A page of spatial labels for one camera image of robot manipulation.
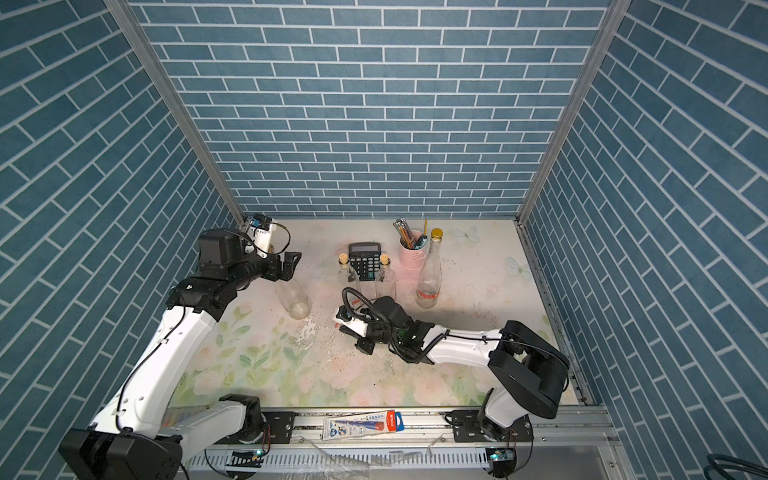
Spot clear glass bottle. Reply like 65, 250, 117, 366
275, 279, 311, 320

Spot short corked glass bottle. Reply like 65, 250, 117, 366
336, 253, 360, 290

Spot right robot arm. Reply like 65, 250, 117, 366
335, 287, 570, 441

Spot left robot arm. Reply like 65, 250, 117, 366
58, 215, 301, 479

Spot corked glass bottle red label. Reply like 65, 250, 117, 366
375, 254, 397, 300

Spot tall gold-capped glass bottle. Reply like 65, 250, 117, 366
416, 228, 443, 309

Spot pink metal pen bucket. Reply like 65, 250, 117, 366
398, 231, 429, 277

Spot black desk calculator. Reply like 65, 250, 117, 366
348, 242, 382, 282

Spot pens in bucket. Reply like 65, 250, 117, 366
393, 217, 428, 251

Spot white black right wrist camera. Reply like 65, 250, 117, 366
334, 305, 370, 337

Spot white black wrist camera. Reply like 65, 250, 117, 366
334, 305, 370, 337
244, 214, 278, 258

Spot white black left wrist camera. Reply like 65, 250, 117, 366
244, 214, 278, 258

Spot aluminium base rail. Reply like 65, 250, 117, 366
156, 403, 630, 479

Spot aluminium corner post left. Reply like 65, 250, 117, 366
104, 0, 246, 228

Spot aluminium corner post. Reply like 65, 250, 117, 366
516, 0, 631, 228
104, 0, 246, 228

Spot black cable bottom right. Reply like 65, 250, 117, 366
703, 453, 768, 480

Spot aluminium corner post right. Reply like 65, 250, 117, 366
516, 0, 631, 228

